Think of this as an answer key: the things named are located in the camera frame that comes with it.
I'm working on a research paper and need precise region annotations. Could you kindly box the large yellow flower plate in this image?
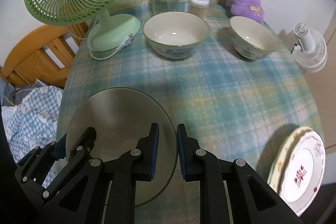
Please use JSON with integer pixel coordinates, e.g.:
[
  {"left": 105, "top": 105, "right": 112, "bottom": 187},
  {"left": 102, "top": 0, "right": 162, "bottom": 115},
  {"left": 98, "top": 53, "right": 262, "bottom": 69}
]
[{"left": 267, "top": 126, "right": 313, "bottom": 193}]

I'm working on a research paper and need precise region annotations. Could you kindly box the white red pattern plate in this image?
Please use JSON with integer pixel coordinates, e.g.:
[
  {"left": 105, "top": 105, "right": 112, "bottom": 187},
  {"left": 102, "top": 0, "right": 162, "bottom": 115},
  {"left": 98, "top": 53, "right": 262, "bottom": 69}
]
[{"left": 278, "top": 131, "right": 326, "bottom": 216}]

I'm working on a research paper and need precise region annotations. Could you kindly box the ceramic bowl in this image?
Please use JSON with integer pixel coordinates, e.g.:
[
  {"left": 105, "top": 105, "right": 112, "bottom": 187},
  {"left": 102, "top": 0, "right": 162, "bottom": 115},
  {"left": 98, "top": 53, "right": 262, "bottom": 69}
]
[
  {"left": 66, "top": 88, "right": 178, "bottom": 206},
  {"left": 229, "top": 16, "right": 277, "bottom": 61}
]

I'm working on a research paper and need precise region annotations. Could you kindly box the blue pattern bowl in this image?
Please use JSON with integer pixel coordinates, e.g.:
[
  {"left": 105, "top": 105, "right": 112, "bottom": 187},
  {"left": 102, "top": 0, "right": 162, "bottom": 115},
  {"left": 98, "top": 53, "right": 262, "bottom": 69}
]
[{"left": 142, "top": 11, "right": 210, "bottom": 60}]

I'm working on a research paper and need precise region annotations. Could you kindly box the blue checkered blanket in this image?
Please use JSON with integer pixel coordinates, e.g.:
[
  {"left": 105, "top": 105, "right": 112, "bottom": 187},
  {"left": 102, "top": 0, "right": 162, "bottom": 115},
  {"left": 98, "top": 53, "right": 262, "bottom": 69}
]
[{"left": 0, "top": 79, "right": 64, "bottom": 188}]

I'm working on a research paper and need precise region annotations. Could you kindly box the plaid tablecloth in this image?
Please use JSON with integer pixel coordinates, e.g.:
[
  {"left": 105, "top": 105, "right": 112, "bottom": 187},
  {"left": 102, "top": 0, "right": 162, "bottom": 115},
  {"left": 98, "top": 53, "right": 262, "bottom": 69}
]
[{"left": 56, "top": 5, "right": 323, "bottom": 178}]

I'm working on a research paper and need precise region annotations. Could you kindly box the wooden bed headboard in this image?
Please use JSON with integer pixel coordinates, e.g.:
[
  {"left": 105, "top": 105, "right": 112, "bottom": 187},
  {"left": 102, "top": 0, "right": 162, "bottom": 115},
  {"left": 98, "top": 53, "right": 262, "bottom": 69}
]
[{"left": 1, "top": 22, "right": 88, "bottom": 88}]

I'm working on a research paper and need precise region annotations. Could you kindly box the white standing fan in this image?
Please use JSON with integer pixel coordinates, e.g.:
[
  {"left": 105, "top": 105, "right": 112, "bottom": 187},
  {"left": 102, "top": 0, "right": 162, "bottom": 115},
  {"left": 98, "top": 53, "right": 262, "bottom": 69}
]
[{"left": 291, "top": 23, "right": 327, "bottom": 73}]

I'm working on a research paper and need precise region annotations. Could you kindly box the beige door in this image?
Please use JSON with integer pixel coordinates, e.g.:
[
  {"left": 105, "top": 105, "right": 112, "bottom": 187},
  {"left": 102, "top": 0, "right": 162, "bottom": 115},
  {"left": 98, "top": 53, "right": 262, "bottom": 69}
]
[{"left": 323, "top": 12, "right": 336, "bottom": 56}]

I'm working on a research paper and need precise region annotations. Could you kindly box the cotton swab container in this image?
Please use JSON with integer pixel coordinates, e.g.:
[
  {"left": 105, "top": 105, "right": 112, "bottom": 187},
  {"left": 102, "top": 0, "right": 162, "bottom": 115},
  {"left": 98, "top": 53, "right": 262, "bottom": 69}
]
[{"left": 189, "top": 0, "right": 210, "bottom": 19}]

